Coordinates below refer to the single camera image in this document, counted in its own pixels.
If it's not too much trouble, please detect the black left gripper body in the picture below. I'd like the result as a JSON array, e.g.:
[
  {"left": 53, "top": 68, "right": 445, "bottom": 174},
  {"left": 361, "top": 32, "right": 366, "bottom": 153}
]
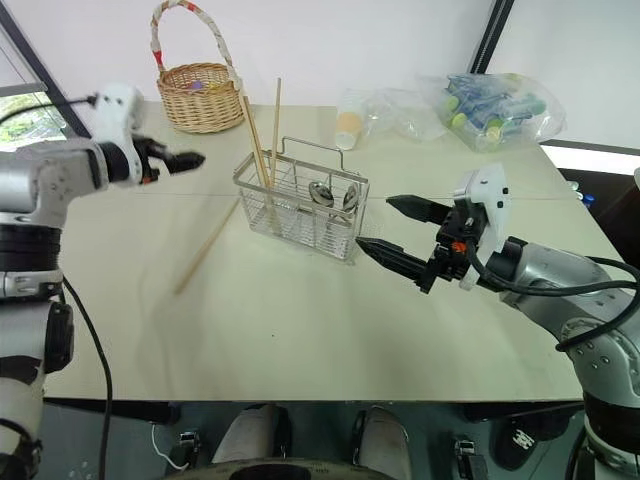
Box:
[{"left": 132, "top": 137, "right": 176, "bottom": 185}]

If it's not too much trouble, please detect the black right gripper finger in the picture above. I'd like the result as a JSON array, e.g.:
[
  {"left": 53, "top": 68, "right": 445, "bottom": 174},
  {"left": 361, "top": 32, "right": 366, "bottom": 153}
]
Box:
[
  {"left": 385, "top": 194, "right": 454, "bottom": 225},
  {"left": 354, "top": 237, "right": 433, "bottom": 288}
]

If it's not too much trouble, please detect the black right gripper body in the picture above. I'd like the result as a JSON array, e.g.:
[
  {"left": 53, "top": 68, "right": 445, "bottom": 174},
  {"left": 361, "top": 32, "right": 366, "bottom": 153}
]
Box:
[{"left": 413, "top": 197, "right": 490, "bottom": 295}]

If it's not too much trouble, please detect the metal spoon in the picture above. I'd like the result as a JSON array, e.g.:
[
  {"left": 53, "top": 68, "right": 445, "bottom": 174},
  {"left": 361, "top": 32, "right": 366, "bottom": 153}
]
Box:
[
  {"left": 307, "top": 180, "right": 351, "bottom": 226},
  {"left": 330, "top": 182, "right": 362, "bottom": 224}
]

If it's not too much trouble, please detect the wooden chopstick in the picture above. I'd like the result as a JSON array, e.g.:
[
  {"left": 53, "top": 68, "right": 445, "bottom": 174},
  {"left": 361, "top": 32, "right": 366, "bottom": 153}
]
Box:
[
  {"left": 237, "top": 82, "right": 281, "bottom": 234},
  {"left": 173, "top": 198, "right": 241, "bottom": 296},
  {"left": 267, "top": 77, "right": 283, "bottom": 191}
]

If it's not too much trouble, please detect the clear plastic bag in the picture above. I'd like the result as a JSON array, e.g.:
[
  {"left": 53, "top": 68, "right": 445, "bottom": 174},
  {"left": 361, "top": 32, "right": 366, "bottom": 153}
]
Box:
[{"left": 334, "top": 85, "right": 449, "bottom": 147}]

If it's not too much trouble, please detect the stack of paper cups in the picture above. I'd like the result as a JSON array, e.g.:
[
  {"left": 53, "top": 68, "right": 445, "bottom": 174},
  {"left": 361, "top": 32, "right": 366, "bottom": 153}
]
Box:
[{"left": 333, "top": 110, "right": 363, "bottom": 151}]

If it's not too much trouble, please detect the plastic bag of bottles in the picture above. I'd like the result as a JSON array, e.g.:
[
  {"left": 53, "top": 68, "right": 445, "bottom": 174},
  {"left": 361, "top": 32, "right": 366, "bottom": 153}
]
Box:
[{"left": 417, "top": 71, "right": 570, "bottom": 154}]

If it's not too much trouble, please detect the white rounded foot cover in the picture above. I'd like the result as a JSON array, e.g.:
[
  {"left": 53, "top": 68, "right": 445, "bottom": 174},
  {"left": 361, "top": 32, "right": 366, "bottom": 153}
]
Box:
[
  {"left": 212, "top": 403, "right": 281, "bottom": 465},
  {"left": 355, "top": 405, "right": 412, "bottom": 480}
]

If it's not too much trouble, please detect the black round wheel housing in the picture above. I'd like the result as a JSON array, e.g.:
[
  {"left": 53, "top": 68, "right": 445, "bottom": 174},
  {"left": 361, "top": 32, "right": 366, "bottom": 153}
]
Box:
[{"left": 492, "top": 417, "right": 554, "bottom": 471}]

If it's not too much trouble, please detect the black caster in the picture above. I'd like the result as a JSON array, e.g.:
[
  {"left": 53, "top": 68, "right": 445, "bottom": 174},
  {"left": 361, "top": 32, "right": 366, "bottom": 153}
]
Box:
[
  {"left": 177, "top": 430, "right": 202, "bottom": 469},
  {"left": 452, "top": 438, "right": 490, "bottom": 480}
]

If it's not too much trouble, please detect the wicker basket with handle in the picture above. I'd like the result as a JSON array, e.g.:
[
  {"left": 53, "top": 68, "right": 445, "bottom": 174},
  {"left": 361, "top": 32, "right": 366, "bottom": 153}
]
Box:
[{"left": 149, "top": 0, "right": 247, "bottom": 135}]

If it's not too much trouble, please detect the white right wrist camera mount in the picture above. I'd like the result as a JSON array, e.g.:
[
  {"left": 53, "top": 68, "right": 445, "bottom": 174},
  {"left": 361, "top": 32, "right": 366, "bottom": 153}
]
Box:
[{"left": 451, "top": 163, "right": 512, "bottom": 292}]

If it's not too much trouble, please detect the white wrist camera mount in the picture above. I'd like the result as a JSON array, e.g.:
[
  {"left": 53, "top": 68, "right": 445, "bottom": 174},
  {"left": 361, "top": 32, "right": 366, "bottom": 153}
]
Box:
[
  {"left": 91, "top": 83, "right": 146, "bottom": 187},
  {"left": 451, "top": 163, "right": 512, "bottom": 292}
]

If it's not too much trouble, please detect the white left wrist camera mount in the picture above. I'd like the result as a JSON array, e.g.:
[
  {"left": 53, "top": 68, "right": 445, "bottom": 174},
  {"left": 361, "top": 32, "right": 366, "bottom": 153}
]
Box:
[{"left": 91, "top": 83, "right": 146, "bottom": 187}]

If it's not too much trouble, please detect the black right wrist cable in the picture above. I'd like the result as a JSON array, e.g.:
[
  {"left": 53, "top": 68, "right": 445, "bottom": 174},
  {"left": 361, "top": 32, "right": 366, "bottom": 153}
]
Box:
[{"left": 467, "top": 244, "right": 640, "bottom": 352}]

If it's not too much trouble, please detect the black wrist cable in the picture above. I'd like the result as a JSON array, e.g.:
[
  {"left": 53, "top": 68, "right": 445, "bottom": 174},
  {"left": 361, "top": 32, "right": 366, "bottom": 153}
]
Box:
[
  {"left": 467, "top": 244, "right": 640, "bottom": 352},
  {"left": 0, "top": 92, "right": 101, "bottom": 127}
]

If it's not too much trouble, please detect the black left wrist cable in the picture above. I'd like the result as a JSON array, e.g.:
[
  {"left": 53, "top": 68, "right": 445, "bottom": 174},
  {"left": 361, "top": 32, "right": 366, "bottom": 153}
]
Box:
[{"left": 0, "top": 92, "right": 101, "bottom": 127}]

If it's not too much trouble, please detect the metal wire basket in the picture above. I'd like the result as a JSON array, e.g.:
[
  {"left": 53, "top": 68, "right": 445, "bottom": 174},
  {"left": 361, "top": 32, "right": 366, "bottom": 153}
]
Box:
[{"left": 232, "top": 135, "right": 370, "bottom": 266}]

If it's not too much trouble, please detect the black slanted window frame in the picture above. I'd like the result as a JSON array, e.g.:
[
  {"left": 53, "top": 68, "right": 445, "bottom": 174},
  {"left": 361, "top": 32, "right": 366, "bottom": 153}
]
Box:
[{"left": 0, "top": 0, "right": 96, "bottom": 140}]

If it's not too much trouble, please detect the black slanted post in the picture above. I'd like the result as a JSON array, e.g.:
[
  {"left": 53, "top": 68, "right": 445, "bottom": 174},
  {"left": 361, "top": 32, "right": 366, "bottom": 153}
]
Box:
[{"left": 466, "top": 0, "right": 516, "bottom": 76}]

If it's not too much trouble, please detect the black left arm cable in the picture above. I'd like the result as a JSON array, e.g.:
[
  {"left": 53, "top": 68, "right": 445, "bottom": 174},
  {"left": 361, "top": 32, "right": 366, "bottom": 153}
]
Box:
[{"left": 59, "top": 277, "right": 115, "bottom": 480}]

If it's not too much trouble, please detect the dark table frame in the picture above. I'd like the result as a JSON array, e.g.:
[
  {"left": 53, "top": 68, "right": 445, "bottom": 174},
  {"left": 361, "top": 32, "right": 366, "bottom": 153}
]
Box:
[{"left": 42, "top": 397, "right": 586, "bottom": 426}]

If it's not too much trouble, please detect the thin white cable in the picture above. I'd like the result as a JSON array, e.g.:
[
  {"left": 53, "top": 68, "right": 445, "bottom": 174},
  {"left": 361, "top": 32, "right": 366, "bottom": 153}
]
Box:
[{"left": 150, "top": 423, "right": 191, "bottom": 472}]

